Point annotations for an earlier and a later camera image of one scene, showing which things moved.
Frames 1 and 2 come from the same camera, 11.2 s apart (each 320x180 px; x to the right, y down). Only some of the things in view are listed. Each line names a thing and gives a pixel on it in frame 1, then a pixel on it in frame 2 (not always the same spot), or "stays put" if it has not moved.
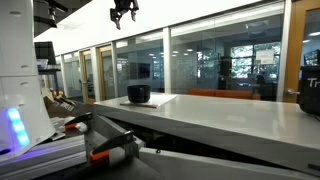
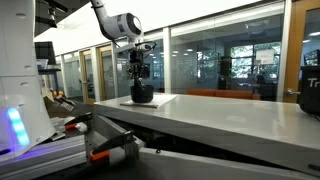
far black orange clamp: (82, 118) stays put
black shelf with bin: (46, 60) stays put
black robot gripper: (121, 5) to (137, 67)
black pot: (139, 93) stays put
